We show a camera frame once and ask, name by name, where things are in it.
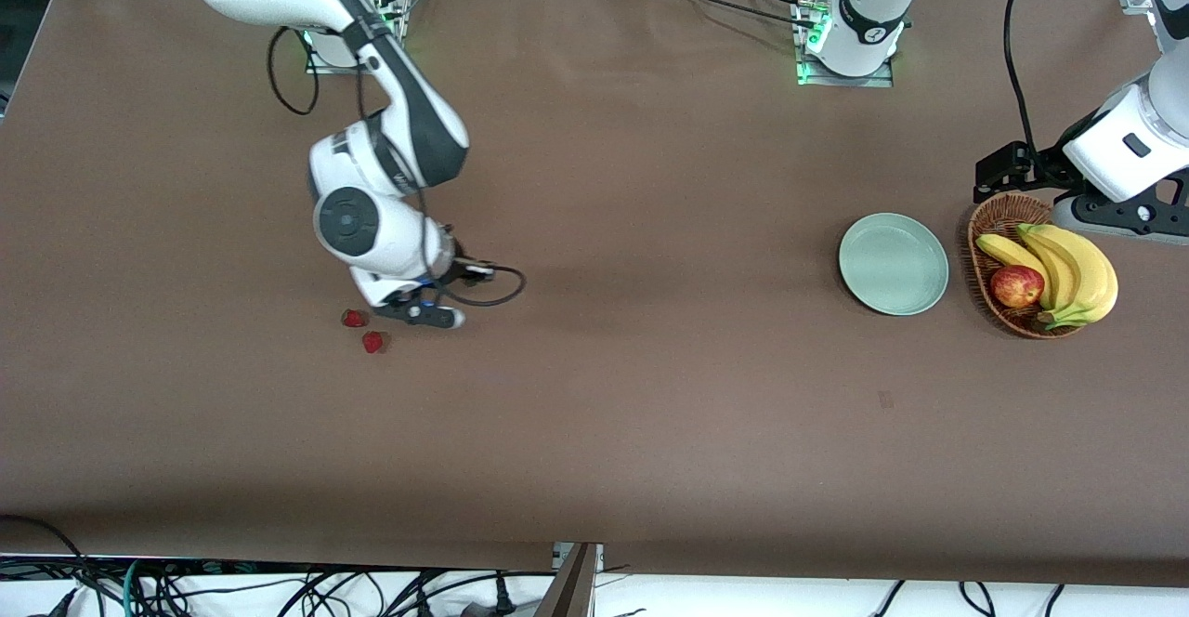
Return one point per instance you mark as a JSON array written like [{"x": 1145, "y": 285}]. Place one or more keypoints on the yellow banana bunch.
[{"x": 1082, "y": 269}]

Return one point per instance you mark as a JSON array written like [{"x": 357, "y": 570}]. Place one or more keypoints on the brown table cover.
[{"x": 650, "y": 180}]

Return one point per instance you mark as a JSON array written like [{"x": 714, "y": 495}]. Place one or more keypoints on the grey metal frame post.
[{"x": 571, "y": 589}]

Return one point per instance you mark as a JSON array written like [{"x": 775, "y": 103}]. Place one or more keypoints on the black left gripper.
[{"x": 1041, "y": 164}]

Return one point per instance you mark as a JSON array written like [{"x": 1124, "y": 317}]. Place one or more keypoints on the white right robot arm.
[{"x": 390, "y": 245}]

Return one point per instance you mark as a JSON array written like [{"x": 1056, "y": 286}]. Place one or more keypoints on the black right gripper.
[{"x": 458, "y": 269}]

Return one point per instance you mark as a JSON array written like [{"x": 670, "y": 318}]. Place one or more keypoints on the brown wicker basket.
[{"x": 999, "y": 217}]

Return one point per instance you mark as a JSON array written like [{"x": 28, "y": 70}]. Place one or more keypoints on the pale green plate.
[{"x": 892, "y": 264}]

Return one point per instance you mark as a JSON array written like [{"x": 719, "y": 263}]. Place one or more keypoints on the red apple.
[{"x": 1017, "y": 286}]

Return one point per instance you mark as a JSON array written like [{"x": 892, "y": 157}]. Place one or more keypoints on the red strawberry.
[
  {"x": 372, "y": 342},
  {"x": 353, "y": 318}
]

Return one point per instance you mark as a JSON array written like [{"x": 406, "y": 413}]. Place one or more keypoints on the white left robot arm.
[{"x": 1161, "y": 134}]

